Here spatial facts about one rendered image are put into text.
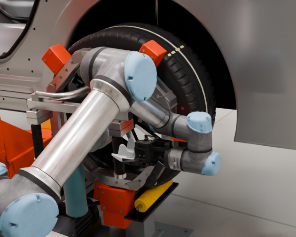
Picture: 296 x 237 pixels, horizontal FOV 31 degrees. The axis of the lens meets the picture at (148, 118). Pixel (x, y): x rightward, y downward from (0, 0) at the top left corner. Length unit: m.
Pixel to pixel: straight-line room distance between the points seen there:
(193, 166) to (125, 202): 0.57
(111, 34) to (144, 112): 0.54
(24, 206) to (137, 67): 0.41
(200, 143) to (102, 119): 0.45
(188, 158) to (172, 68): 0.42
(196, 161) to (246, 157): 2.14
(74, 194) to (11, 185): 0.94
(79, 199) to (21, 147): 0.36
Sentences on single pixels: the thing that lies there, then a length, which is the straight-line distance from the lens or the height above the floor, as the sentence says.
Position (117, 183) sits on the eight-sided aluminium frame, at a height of 0.59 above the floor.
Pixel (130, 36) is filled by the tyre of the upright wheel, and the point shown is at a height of 1.17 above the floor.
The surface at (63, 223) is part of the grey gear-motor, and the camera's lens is 2.31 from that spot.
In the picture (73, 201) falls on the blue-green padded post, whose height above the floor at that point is 0.55.
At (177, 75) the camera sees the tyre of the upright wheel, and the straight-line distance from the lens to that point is 1.96.
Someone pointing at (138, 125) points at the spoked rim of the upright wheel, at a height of 0.81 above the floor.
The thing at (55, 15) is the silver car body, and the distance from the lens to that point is 2.38.
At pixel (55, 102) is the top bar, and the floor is 0.98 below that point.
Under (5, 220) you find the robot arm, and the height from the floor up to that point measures 1.00.
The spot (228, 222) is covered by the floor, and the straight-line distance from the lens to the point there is 3.03.
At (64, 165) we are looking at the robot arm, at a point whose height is 1.06.
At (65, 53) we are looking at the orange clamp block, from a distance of 2.14.
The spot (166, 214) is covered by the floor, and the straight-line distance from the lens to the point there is 3.11.
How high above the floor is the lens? 1.57
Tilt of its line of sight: 20 degrees down
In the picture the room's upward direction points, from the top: 3 degrees counter-clockwise
